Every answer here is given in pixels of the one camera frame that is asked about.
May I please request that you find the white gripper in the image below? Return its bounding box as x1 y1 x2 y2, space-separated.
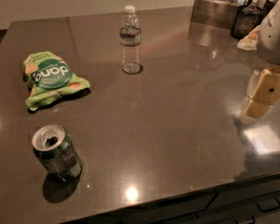
239 0 280 125

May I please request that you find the green soda can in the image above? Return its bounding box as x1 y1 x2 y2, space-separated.
32 124 82 183

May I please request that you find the black mesh utensil holder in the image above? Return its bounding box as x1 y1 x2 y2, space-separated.
231 6 262 39

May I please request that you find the metal box stand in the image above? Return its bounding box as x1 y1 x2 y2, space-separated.
191 0 243 30

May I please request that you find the clear plastic water bottle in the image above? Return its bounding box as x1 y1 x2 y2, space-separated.
119 5 142 75

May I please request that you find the green snack bag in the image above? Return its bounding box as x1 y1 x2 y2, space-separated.
21 51 91 111

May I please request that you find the black drawer handle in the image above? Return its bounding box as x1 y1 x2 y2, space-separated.
257 199 280 213

